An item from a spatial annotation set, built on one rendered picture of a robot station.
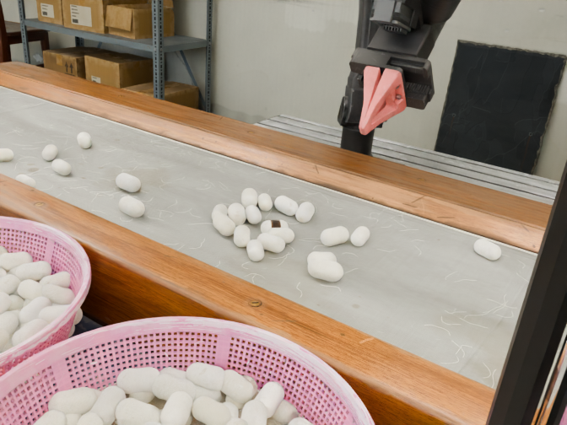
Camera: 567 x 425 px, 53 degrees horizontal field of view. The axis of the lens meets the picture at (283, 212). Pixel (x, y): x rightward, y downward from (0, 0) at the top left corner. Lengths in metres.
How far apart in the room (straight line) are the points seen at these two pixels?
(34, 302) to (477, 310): 0.42
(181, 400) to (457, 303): 0.30
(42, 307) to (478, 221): 0.51
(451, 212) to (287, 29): 2.37
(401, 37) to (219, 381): 0.48
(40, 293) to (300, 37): 2.56
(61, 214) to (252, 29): 2.58
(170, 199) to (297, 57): 2.33
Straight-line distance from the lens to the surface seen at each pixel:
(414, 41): 0.74
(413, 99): 0.74
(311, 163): 0.84
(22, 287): 0.59
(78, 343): 0.46
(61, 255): 0.61
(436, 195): 0.78
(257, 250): 0.60
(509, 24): 2.64
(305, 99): 3.03
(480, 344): 0.55
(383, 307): 0.56
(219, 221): 0.65
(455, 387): 0.45
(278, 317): 0.48
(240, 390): 0.45
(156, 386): 0.45
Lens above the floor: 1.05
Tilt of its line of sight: 25 degrees down
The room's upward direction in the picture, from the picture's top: 5 degrees clockwise
